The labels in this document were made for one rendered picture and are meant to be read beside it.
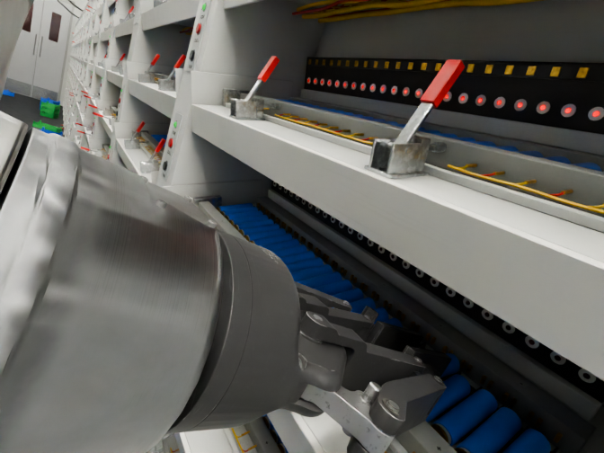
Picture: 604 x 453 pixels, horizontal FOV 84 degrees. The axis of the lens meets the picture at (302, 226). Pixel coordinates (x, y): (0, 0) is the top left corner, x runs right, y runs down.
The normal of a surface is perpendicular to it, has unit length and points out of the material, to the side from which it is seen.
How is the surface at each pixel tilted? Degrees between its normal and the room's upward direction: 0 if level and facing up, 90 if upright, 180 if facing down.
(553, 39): 90
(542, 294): 106
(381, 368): 88
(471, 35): 90
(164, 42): 90
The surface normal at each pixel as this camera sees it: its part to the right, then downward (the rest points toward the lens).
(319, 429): 0.11, -0.91
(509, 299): -0.84, 0.14
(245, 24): 0.54, 0.39
